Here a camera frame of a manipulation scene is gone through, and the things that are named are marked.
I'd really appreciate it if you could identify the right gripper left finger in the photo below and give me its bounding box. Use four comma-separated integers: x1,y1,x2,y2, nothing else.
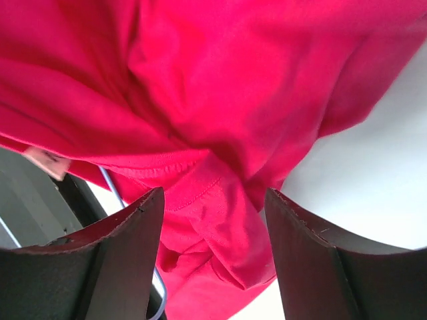
1,187,164,319

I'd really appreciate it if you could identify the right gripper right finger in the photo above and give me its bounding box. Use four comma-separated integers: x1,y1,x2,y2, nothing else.
265,189,426,319

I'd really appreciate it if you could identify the thin blue hanger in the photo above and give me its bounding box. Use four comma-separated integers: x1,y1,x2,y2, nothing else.
99,166,167,320

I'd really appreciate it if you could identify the pink t shirt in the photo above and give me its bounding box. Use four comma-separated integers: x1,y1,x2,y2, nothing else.
1,1,426,319

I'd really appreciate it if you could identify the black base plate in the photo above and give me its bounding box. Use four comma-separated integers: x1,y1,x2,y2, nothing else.
50,174,107,234

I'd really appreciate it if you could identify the aluminium frame rail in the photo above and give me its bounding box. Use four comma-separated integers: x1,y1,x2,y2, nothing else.
1,149,82,249

